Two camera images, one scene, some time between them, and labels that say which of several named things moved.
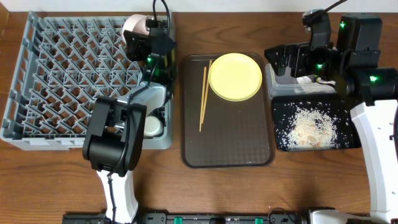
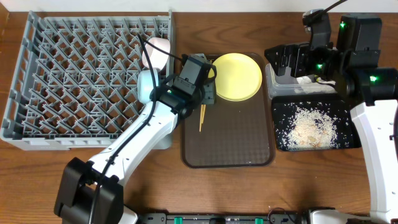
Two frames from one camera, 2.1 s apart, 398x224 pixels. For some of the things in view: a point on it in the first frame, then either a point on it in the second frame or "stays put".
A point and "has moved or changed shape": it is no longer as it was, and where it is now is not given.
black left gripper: (137, 49) -> (209, 91)
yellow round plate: (235, 77) stays put
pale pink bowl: (135, 22) has moved or changed shape
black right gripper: (298, 53) stays put
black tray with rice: (311, 122) stays put
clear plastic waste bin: (289, 85) stays put
